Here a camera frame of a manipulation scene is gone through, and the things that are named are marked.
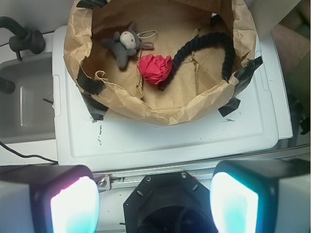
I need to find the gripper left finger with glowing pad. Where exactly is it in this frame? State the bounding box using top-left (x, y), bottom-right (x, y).
top-left (0, 165), bottom-right (100, 233)

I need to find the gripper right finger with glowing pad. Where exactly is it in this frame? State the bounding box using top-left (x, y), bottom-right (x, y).
top-left (210, 159), bottom-right (311, 233)

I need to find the grey sink basin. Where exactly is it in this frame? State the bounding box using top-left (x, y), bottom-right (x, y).
top-left (0, 52), bottom-right (55, 144)

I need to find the black faucet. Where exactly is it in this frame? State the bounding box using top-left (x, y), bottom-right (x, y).
top-left (0, 16), bottom-right (46, 61)

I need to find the grey plush donkey toy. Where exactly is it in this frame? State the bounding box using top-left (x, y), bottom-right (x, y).
top-left (100, 22), bottom-right (154, 69)

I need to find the brown paper bag tray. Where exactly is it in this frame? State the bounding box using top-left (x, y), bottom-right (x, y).
top-left (64, 0), bottom-right (262, 126)

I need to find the black cable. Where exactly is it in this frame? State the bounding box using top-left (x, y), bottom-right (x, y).
top-left (0, 140), bottom-right (57, 164)

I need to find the aluminium rail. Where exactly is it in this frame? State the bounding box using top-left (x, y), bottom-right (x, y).
top-left (93, 166), bottom-right (214, 190)

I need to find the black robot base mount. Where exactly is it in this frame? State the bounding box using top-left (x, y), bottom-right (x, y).
top-left (123, 173), bottom-right (217, 233)

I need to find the dark blue rope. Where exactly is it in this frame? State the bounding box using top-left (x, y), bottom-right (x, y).
top-left (157, 33), bottom-right (236, 91)

